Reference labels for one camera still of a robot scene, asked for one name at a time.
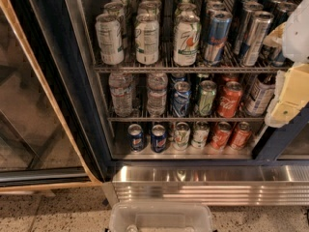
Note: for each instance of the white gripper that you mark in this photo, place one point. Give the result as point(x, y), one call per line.
point(298, 36)

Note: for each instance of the white brown can middle shelf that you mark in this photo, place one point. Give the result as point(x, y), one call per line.
point(260, 95)

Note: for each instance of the silver redbull can front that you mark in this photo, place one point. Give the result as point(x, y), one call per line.
point(257, 29)

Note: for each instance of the right redbull can second row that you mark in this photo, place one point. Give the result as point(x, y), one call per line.
point(281, 13)

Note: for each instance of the silver redbull can second row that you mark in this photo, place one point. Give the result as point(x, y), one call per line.
point(248, 9)

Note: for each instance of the red coca-cola can middle shelf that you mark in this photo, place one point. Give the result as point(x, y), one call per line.
point(229, 99)

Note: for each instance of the green soda can middle shelf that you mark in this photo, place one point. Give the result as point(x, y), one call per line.
point(207, 94)

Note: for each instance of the left coca-cola can bottom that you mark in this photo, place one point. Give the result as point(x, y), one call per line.
point(221, 134)

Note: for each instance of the white 7up can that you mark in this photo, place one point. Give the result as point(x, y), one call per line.
point(186, 40)
point(181, 135)

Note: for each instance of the white green can bottom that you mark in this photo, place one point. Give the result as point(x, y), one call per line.
point(200, 134)

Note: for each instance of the blue pepsi can middle shelf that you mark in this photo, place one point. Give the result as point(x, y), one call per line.
point(181, 99)

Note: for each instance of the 7up can second row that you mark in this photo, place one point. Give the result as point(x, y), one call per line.
point(186, 9)

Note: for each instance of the stainless steel beverage fridge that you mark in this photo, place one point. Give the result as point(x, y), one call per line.
point(272, 171)

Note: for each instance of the white 7up can bottom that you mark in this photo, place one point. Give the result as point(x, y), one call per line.
point(181, 135)

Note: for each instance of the white can second row middle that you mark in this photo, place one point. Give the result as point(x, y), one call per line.
point(149, 7)

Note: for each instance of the white can second row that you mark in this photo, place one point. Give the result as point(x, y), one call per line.
point(149, 7)
point(118, 10)

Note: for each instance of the pepsi can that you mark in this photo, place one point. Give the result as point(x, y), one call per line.
point(135, 137)
point(158, 138)

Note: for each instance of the left pepsi can bottom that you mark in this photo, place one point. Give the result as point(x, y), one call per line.
point(135, 137)

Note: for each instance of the white can second row left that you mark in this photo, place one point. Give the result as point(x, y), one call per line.
point(118, 10)

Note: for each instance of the white front-left soda can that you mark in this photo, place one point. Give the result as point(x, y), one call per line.
point(109, 36)

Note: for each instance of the open glass fridge door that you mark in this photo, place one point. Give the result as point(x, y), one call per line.
point(50, 129)

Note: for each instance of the water bottle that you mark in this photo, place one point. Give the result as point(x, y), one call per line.
point(120, 85)
point(157, 93)

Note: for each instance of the left water bottle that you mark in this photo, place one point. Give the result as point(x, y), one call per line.
point(120, 85)

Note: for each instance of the clear plastic bin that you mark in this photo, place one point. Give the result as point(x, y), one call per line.
point(160, 216)

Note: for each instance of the top wire shelf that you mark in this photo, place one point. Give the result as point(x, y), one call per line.
point(165, 64)

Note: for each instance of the wire shelf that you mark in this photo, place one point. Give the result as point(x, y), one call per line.
point(165, 64)
point(143, 116)

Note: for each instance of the middle wire shelf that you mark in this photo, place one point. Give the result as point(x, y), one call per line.
point(143, 116)

